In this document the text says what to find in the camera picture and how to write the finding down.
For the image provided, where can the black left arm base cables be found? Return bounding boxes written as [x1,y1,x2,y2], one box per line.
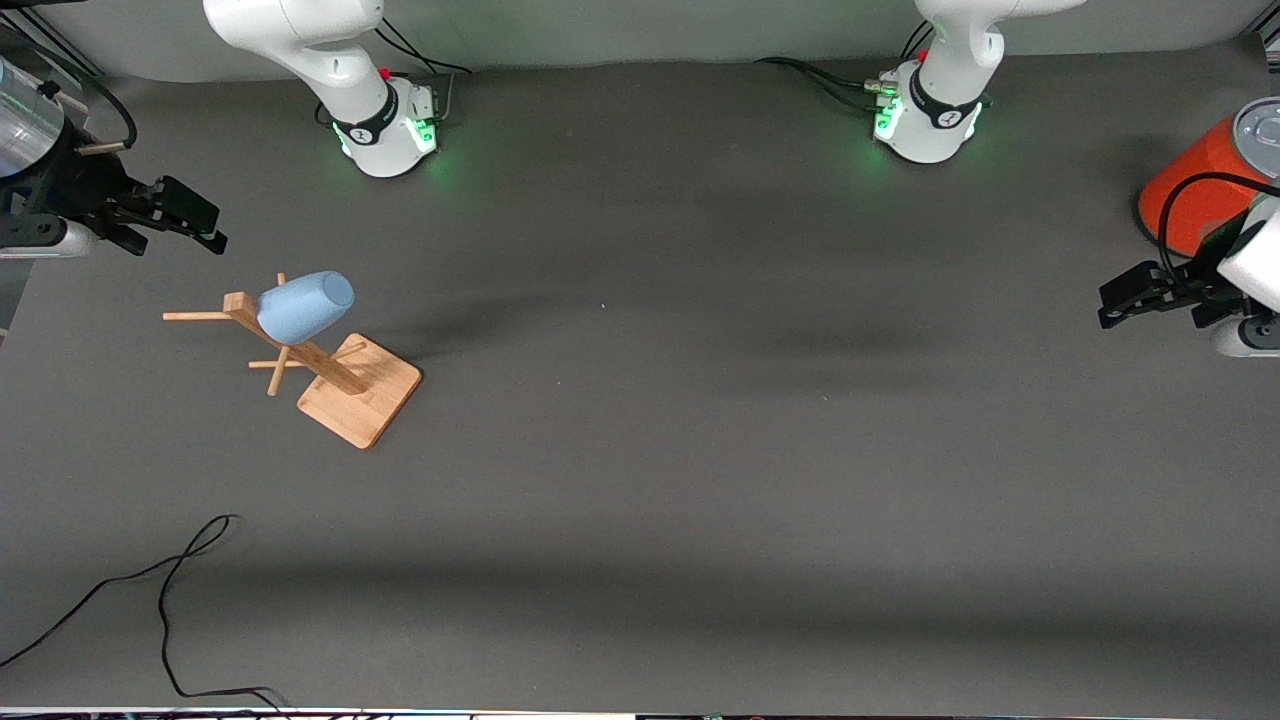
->
[754,20,937,113]

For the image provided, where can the black right arm base cables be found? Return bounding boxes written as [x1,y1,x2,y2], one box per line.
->
[315,15,474,129]

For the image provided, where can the wooden cup rack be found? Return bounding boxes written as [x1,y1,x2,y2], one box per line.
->
[163,272,423,450]

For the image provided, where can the light blue plastic cup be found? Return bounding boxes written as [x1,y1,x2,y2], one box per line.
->
[256,271,356,344]

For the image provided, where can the thin black loose cable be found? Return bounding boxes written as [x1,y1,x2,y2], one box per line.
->
[0,514,293,714]

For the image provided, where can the black arm base cables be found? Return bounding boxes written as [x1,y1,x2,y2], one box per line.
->
[315,15,474,129]
[754,20,937,113]

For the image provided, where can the orange can with grey lid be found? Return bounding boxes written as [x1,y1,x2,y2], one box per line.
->
[1138,97,1280,260]

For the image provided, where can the aluminium frame rail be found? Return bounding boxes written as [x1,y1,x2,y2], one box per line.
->
[0,15,103,81]

